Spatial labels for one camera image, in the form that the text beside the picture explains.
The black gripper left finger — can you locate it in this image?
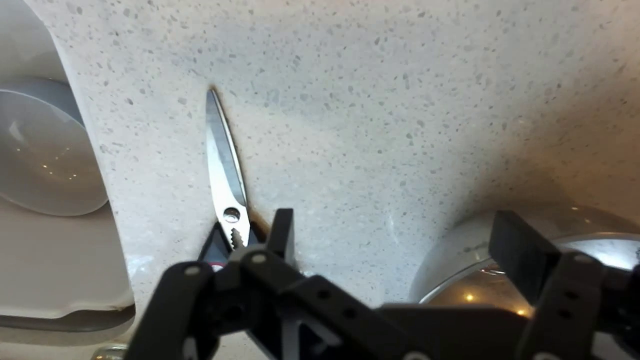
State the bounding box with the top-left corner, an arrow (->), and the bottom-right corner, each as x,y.
127,207 -> 429,360

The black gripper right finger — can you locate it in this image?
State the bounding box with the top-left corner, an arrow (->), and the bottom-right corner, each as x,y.
489,207 -> 640,360

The silver metal bowl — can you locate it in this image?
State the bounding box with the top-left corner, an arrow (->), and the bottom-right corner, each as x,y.
407,203 -> 640,322

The white kitchen sink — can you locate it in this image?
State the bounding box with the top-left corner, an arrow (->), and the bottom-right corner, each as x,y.
0,0 -> 138,336

